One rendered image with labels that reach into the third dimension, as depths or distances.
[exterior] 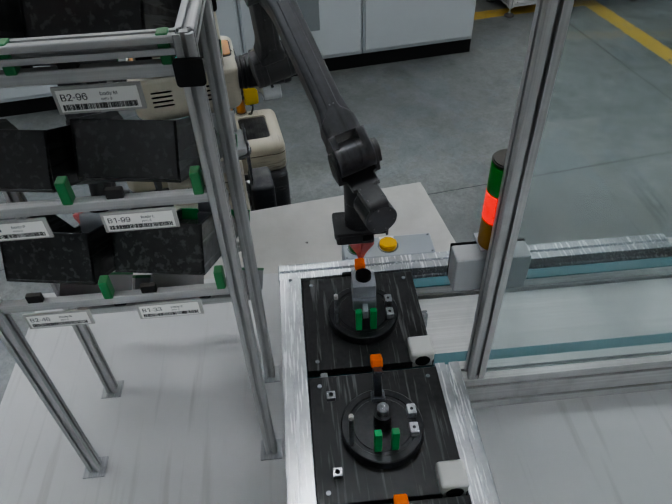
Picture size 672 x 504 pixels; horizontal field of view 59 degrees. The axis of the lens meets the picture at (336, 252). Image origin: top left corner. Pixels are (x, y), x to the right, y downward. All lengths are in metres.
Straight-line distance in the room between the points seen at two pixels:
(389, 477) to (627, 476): 0.45
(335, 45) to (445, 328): 3.13
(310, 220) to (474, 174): 1.80
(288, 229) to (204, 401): 0.54
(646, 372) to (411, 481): 0.53
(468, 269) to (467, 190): 2.21
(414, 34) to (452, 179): 1.41
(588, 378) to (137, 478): 0.86
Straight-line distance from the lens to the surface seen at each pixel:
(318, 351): 1.16
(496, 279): 0.95
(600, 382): 1.27
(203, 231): 0.83
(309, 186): 3.16
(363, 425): 1.04
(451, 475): 1.01
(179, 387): 1.29
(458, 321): 1.29
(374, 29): 4.22
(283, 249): 1.52
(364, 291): 1.11
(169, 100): 1.63
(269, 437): 1.12
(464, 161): 3.37
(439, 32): 4.39
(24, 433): 1.35
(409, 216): 1.61
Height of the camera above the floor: 1.89
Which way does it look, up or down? 43 degrees down
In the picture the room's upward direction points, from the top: 2 degrees counter-clockwise
